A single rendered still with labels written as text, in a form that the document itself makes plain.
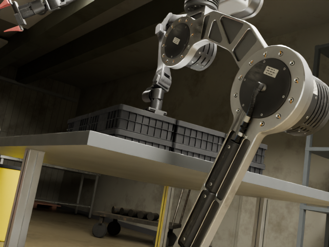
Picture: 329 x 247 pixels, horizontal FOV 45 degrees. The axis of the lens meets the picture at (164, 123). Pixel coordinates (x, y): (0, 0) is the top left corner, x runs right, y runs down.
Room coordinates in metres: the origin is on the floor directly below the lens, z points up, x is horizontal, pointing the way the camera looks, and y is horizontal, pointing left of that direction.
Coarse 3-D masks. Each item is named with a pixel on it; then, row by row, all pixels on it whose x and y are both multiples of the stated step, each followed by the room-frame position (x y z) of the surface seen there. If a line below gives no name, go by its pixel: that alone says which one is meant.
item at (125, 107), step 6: (108, 108) 1.82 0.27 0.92; (114, 108) 1.75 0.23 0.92; (120, 108) 1.70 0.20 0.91; (126, 108) 1.71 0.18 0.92; (132, 108) 1.72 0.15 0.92; (138, 108) 1.74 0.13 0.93; (96, 114) 1.95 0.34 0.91; (144, 114) 1.76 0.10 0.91; (150, 114) 1.77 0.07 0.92; (156, 114) 1.78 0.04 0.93; (162, 120) 1.80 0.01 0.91; (168, 120) 1.82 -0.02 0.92; (174, 120) 1.83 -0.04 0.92
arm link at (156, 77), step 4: (156, 76) 1.86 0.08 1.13; (156, 80) 1.86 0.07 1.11; (152, 84) 1.87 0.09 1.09; (156, 84) 1.86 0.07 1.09; (148, 88) 1.94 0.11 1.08; (152, 88) 1.91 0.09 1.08; (164, 88) 1.88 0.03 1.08; (168, 88) 1.89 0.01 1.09; (144, 92) 1.93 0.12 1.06; (148, 92) 1.90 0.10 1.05; (164, 92) 1.91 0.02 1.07; (144, 96) 1.92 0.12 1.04; (148, 96) 1.90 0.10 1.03; (144, 100) 1.94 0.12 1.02; (148, 100) 1.92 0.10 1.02
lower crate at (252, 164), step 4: (252, 164) 2.08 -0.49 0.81; (256, 164) 2.10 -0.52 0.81; (260, 164) 2.11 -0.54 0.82; (248, 168) 2.09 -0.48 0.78; (252, 168) 2.10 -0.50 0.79; (256, 168) 2.11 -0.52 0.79; (260, 168) 2.11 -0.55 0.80; (264, 168) 2.13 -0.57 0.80; (252, 172) 2.10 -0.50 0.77; (256, 172) 2.11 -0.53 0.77; (260, 172) 2.13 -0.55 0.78
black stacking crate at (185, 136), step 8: (176, 128) 1.86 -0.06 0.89; (184, 128) 1.88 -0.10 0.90; (176, 136) 1.86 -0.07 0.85; (184, 136) 1.87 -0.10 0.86; (192, 136) 1.89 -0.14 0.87; (200, 136) 1.92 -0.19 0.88; (208, 136) 1.94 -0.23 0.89; (216, 136) 1.97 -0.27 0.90; (184, 144) 1.87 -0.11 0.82; (192, 144) 1.91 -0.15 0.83; (200, 144) 1.93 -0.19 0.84; (208, 144) 1.95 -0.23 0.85; (216, 144) 1.97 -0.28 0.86; (216, 152) 1.97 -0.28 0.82
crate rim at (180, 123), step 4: (176, 120) 1.85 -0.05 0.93; (176, 124) 1.85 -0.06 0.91; (180, 124) 1.85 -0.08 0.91; (184, 124) 1.86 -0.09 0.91; (188, 124) 1.87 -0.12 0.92; (192, 124) 1.88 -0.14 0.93; (192, 128) 1.89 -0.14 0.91; (196, 128) 1.90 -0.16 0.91; (200, 128) 1.91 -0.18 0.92; (204, 128) 1.92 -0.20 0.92; (208, 128) 1.93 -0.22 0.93; (208, 132) 1.93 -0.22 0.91; (212, 132) 1.94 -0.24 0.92; (216, 132) 1.96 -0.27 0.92; (220, 132) 1.97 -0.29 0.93; (220, 136) 1.97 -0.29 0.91; (224, 136) 1.98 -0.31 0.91
